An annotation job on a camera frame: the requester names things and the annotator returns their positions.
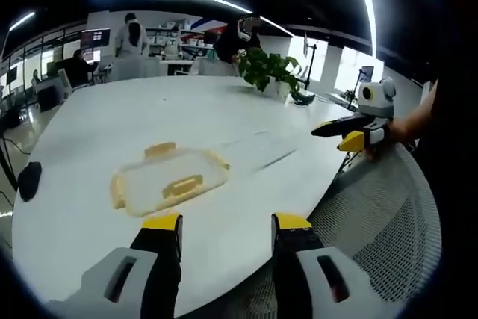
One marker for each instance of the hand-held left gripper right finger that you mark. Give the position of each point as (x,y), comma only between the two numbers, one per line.
(317,278)

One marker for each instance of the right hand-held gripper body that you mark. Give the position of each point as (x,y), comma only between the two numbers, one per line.
(377,104)

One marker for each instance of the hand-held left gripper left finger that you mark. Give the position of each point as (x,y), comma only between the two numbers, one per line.
(123,281)

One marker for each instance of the clear lid with yellow clips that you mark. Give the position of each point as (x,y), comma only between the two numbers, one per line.
(168,181)

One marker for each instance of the person's right hand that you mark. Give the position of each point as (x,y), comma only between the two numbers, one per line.
(399,134)

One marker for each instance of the white and black headset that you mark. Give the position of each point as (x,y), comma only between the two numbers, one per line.
(303,98)

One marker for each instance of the grey mesh office chair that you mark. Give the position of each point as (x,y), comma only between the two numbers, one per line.
(384,214)

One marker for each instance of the green plant in white pot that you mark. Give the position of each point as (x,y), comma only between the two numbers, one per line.
(270,72)

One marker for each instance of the black computer mouse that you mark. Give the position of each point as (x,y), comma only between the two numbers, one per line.
(30,181)

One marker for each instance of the black tripod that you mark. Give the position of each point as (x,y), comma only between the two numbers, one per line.
(6,162)

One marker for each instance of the black box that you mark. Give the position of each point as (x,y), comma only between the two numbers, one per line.
(48,98)

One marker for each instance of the black wall monitor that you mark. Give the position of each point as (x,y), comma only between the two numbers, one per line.
(96,40)

